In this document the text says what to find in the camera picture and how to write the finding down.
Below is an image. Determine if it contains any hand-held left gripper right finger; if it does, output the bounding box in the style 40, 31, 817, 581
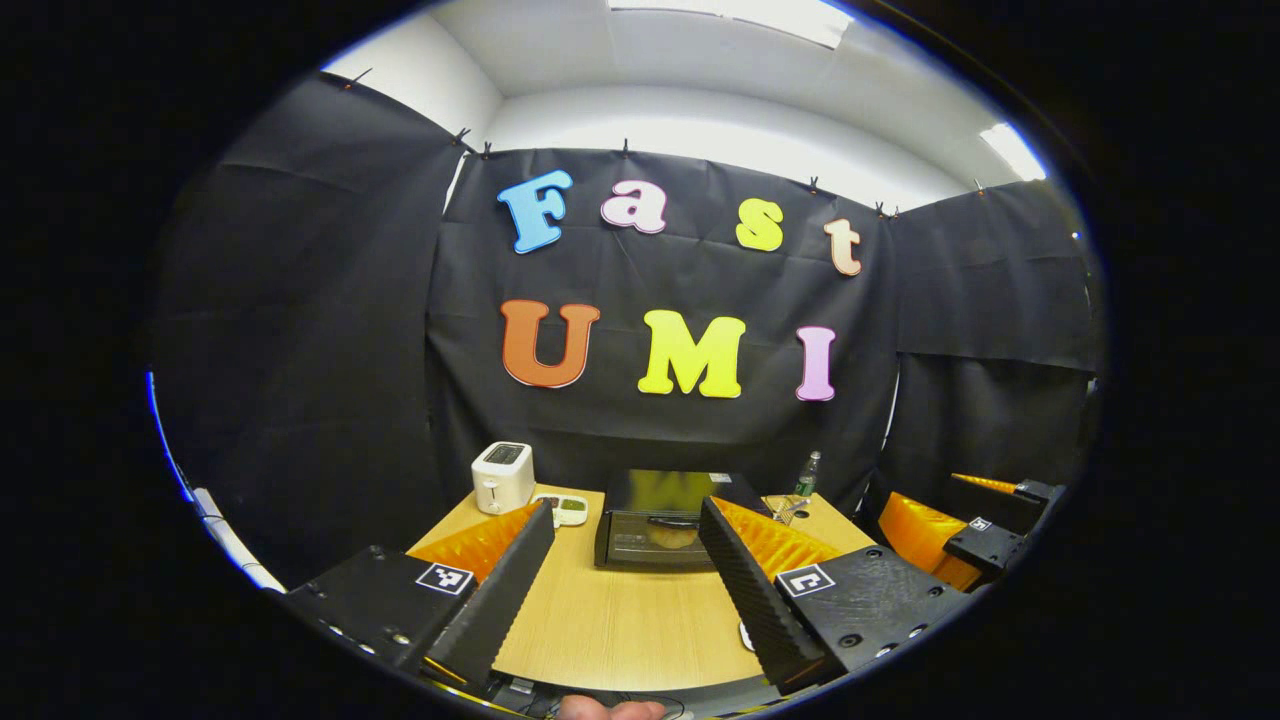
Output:
698, 497, 973, 696

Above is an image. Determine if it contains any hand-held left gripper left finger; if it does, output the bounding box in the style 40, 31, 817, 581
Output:
280, 500, 557, 691

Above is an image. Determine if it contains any black electric oven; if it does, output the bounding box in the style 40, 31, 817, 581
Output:
594, 469, 773, 574

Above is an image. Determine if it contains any white divided snack dish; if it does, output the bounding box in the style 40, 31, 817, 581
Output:
533, 493, 590, 528

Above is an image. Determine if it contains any white toaster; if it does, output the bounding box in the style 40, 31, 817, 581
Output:
471, 441, 536, 516

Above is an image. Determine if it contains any black backdrop cloth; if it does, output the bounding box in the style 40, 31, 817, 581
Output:
150, 72, 1106, 591

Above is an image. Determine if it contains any small ceiling light panel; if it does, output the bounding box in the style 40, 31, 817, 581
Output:
978, 122, 1048, 183

